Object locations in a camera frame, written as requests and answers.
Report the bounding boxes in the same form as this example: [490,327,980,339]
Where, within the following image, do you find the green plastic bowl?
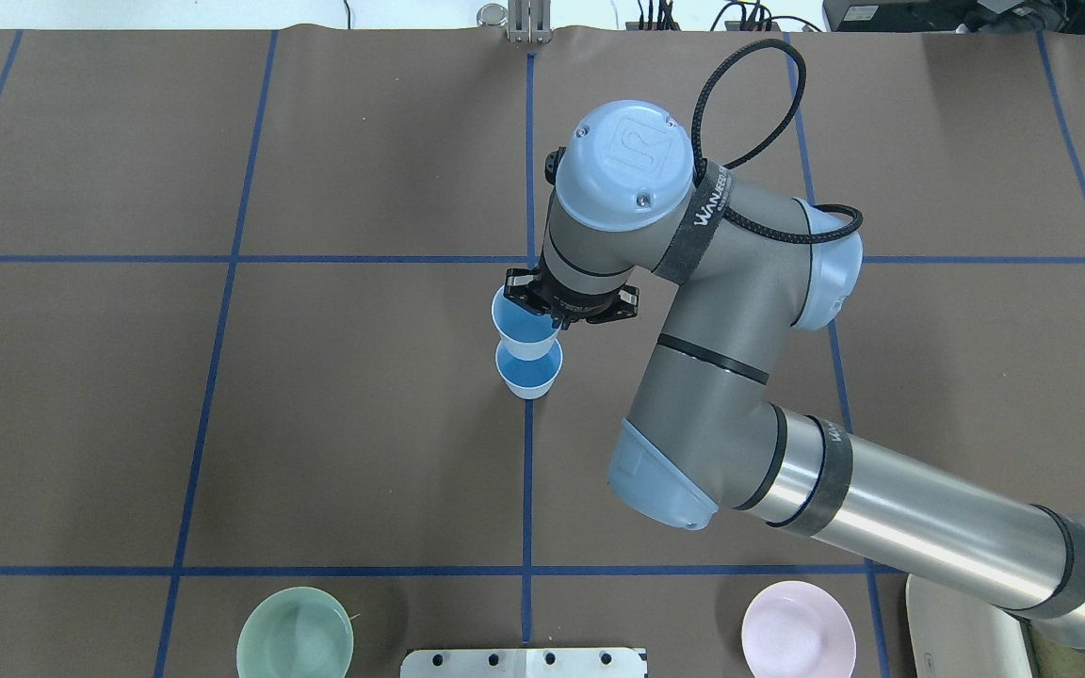
[235,587,356,677]

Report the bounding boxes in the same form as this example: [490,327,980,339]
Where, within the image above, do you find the light blue plastic cup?
[492,286,559,362]
[494,342,564,400]

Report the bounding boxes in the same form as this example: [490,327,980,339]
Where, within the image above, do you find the metal clamp bracket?
[505,0,554,44]

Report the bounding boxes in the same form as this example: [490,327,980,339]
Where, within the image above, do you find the background cables and devices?
[613,0,1085,37]

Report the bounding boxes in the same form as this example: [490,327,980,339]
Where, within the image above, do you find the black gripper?
[501,266,639,331]

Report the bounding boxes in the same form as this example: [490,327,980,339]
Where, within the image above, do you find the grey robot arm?
[499,100,1085,653]

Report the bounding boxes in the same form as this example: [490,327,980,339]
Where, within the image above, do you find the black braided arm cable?
[691,38,865,246]

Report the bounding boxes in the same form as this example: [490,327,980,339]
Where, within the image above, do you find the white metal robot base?
[399,647,650,677]

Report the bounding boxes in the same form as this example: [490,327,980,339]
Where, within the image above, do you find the cream white toaster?
[904,575,1037,677]

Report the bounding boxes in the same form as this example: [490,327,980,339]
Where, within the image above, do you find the pink plastic bowl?
[739,580,857,677]

